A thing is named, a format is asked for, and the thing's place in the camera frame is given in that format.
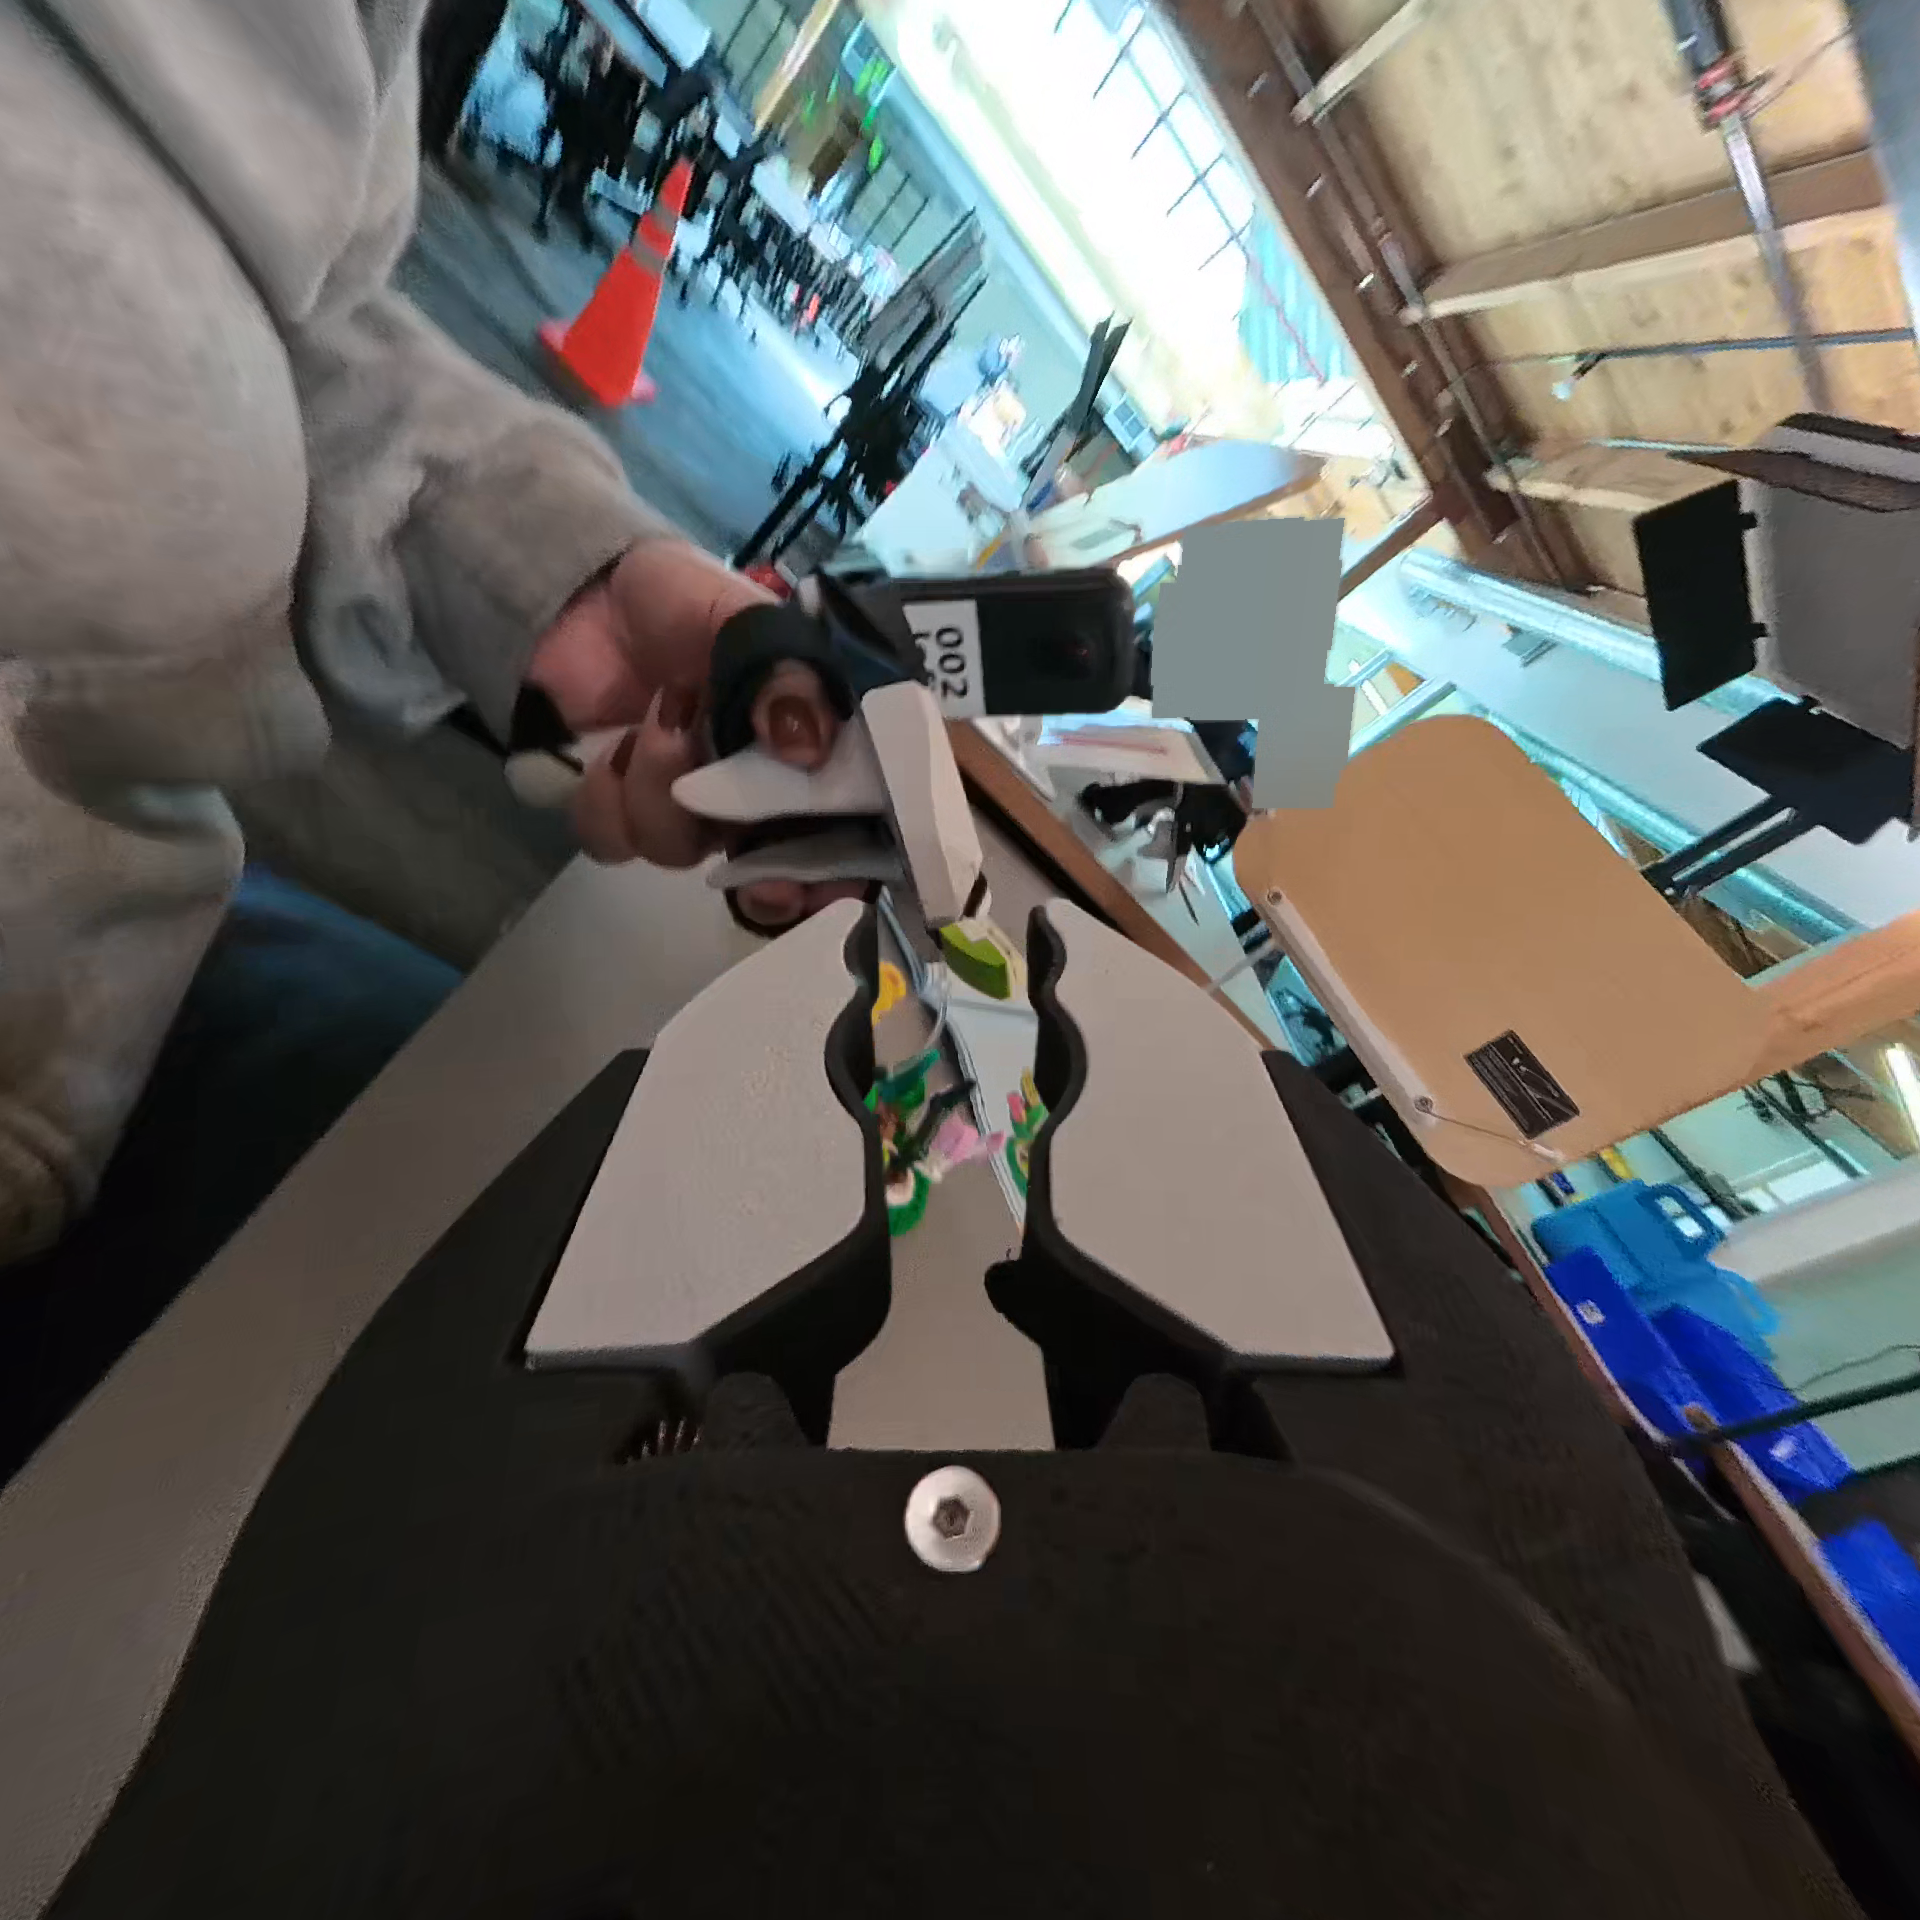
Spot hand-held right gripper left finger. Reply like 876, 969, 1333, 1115
522, 895, 898, 1448

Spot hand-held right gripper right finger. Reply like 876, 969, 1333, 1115
984, 895, 1402, 1452

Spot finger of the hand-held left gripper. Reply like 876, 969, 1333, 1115
863, 681, 992, 933

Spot lime green lego piece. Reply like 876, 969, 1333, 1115
935, 911, 1025, 1001

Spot green base lego model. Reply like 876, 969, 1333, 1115
867, 959, 1057, 1239

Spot person's left forearm grey sleeve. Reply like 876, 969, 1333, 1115
276, 276, 707, 745

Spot person's left hand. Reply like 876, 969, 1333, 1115
516, 543, 868, 934

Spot black computer monitor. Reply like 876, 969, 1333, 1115
1032, 310, 1136, 484

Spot black folding chair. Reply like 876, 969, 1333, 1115
769, 223, 969, 560

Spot wooden chair back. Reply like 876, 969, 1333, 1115
1229, 716, 1920, 1191

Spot person's blue jeans leg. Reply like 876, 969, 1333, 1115
0, 862, 472, 1488

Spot orange traffic cone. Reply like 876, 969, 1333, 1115
537, 156, 703, 412

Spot blue plastic crate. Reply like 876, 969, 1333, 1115
1812, 1518, 1920, 1684
1546, 1252, 1857, 1503

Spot white studio light black flaps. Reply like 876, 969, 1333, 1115
1629, 416, 1920, 846

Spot person's grey hoodie torso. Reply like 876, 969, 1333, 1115
0, 0, 443, 1268

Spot blue tote with handle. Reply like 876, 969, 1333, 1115
1530, 1180, 1783, 1353

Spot black cable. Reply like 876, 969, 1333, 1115
1688, 1376, 1920, 1453

